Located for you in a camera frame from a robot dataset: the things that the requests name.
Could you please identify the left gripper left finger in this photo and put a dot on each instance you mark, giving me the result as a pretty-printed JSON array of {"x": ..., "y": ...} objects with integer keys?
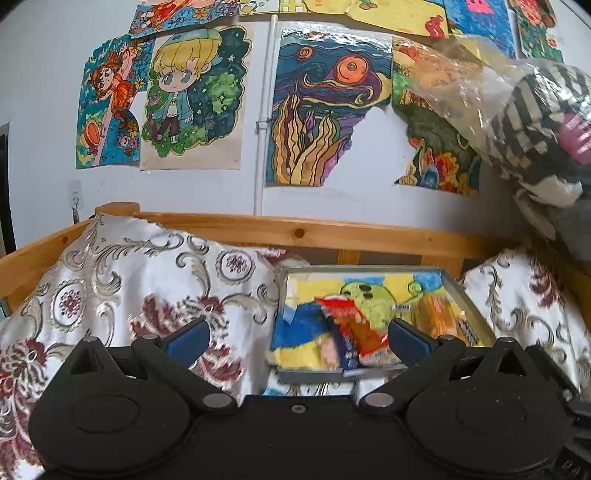
[{"x": 169, "y": 359}]

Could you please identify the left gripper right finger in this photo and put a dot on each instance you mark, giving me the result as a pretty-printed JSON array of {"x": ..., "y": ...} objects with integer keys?
[{"x": 426, "y": 359}]

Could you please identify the red snack packet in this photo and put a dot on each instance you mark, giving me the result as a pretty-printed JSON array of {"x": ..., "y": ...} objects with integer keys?
[{"x": 359, "y": 345}]

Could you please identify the orange snack packet in tray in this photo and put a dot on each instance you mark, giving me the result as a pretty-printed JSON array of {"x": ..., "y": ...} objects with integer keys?
[{"x": 435, "y": 316}]

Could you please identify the floral white bed cover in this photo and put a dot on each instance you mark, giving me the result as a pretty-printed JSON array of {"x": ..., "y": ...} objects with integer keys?
[{"x": 125, "y": 277}]

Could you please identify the grey shallow tray box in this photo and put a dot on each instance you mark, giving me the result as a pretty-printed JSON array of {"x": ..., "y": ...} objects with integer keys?
[{"x": 303, "y": 349}]

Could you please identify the clear bag of clothes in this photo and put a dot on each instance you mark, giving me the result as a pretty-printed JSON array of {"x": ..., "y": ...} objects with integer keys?
[{"x": 528, "y": 118}]

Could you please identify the colourful flowers drawing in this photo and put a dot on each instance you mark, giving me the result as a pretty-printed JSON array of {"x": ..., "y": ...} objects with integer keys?
[{"x": 444, "y": 160}]

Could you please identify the blond child drawing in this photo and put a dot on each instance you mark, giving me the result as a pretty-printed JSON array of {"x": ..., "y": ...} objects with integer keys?
[{"x": 195, "y": 100}]

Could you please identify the swirly sky drawing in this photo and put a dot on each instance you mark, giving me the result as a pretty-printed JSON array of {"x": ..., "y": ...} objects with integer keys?
[{"x": 326, "y": 83}]

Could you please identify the orange haired girl drawing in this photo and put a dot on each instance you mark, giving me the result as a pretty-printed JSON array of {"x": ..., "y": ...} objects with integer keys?
[{"x": 107, "y": 130}]

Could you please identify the yellow sand fish drawing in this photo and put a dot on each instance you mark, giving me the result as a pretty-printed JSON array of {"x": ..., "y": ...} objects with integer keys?
[{"x": 415, "y": 17}]

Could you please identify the pink jellyfish drawing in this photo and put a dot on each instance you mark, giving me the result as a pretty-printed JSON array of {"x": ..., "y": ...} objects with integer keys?
[{"x": 486, "y": 18}]

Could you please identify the pineapple building drawing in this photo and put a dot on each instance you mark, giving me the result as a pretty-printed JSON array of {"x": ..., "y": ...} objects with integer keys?
[{"x": 260, "y": 7}]

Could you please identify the white wall socket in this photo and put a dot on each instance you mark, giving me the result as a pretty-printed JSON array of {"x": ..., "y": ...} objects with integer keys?
[{"x": 75, "y": 196}]

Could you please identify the white wall pipe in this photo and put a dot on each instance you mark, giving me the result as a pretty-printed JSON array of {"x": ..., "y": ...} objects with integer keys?
[{"x": 262, "y": 124}]

